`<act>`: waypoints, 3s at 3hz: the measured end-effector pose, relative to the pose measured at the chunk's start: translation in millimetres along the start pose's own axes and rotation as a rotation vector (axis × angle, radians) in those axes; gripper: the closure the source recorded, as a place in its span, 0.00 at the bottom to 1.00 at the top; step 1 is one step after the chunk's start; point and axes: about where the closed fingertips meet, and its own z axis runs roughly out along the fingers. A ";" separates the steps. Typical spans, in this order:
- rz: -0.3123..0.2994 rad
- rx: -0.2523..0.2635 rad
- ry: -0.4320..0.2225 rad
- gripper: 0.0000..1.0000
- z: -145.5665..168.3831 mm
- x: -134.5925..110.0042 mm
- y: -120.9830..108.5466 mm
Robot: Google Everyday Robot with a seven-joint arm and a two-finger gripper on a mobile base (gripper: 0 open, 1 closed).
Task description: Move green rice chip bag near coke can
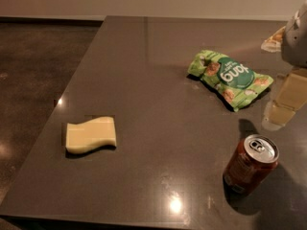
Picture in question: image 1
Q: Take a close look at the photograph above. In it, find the red coke can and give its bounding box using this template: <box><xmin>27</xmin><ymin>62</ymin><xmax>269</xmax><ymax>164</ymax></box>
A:
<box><xmin>223</xmin><ymin>134</ymin><xmax>279</xmax><ymax>195</ymax></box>

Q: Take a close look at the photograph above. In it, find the tan snack bag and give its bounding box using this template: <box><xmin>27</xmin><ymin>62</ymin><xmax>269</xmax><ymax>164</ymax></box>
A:
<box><xmin>261</xmin><ymin>27</ymin><xmax>286</xmax><ymax>53</ymax></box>

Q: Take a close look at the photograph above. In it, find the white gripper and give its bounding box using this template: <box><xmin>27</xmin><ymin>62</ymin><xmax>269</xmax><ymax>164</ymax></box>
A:
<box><xmin>262</xmin><ymin>1</ymin><xmax>307</xmax><ymax>131</ymax></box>

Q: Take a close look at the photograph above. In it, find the yellow wavy sponge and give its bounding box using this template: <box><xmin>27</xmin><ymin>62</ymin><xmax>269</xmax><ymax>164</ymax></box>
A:
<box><xmin>65</xmin><ymin>117</ymin><xmax>117</xmax><ymax>154</ymax></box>

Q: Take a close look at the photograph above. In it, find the green rice chip bag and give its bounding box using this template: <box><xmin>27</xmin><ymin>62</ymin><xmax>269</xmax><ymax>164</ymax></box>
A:
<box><xmin>188</xmin><ymin>50</ymin><xmax>273</xmax><ymax>111</ymax></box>

